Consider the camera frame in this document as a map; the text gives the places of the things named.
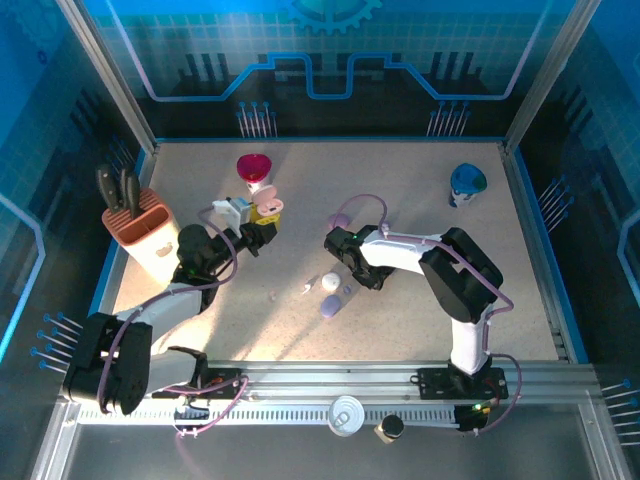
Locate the pink earbud charging case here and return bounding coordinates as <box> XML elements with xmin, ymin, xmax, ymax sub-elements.
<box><xmin>251</xmin><ymin>183</ymin><xmax>286</xmax><ymax>217</ymax></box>

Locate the cup with magenta lid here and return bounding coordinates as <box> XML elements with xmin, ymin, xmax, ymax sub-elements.
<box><xmin>236</xmin><ymin>153</ymin><xmax>274</xmax><ymax>199</ymax></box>

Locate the terracotta and cream knife block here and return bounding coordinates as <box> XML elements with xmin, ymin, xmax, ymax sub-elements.
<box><xmin>101</xmin><ymin>188</ymin><xmax>184</xmax><ymax>287</ymax></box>

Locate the cup with blue lid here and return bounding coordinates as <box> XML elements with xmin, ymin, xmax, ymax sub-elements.
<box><xmin>449</xmin><ymin>162</ymin><xmax>488</xmax><ymax>209</ymax></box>

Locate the silver tin can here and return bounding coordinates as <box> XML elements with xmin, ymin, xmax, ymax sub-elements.
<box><xmin>327</xmin><ymin>394</ymin><xmax>366</xmax><ymax>439</ymax></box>

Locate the small black-lidded jar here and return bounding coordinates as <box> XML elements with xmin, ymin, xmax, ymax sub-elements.
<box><xmin>374</xmin><ymin>414</ymin><xmax>405</xmax><ymax>445</ymax></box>

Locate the black-handled knife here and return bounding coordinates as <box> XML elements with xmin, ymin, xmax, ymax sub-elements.
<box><xmin>94</xmin><ymin>163</ymin><xmax>114</xmax><ymax>210</ymax></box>
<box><xmin>117</xmin><ymin>167</ymin><xmax>132</xmax><ymax>209</ymax></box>
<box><xmin>124</xmin><ymin>172</ymin><xmax>143</xmax><ymax>220</ymax></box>

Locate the aluminium mounting rail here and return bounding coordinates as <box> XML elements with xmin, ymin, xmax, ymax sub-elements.
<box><xmin>59</xmin><ymin>360</ymin><xmax>601</xmax><ymax>399</ymax></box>

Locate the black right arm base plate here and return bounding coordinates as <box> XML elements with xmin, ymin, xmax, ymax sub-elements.
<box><xmin>417</xmin><ymin>368</ymin><xmax>510</xmax><ymax>401</ymax></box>

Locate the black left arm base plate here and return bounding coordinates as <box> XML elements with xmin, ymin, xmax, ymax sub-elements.
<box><xmin>151</xmin><ymin>367</ymin><xmax>245</xmax><ymax>401</ymax></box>

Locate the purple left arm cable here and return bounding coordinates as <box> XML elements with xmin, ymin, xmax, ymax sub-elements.
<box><xmin>99</xmin><ymin>205</ymin><xmax>250</xmax><ymax>441</ymax></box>

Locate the aluminium table side rail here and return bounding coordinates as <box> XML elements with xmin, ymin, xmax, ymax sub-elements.
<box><xmin>501</xmin><ymin>143</ymin><xmax>574</xmax><ymax>362</ymax></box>

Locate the slotted grey cable duct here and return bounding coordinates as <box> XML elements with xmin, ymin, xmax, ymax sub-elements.
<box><xmin>77</xmin><ymin>405</ymin><xmax>461</xmax><ymax>426</ymax></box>

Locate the aluminium frame post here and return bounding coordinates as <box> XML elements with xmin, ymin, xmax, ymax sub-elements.
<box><xmin>53</xmin><ymin>0</ymin><xmax>160</xmax><ymax>154</ymax></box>
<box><xmin>503</xmin><ymin>0</ymin><xmax>604</xmax><ymax>154</ymax></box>

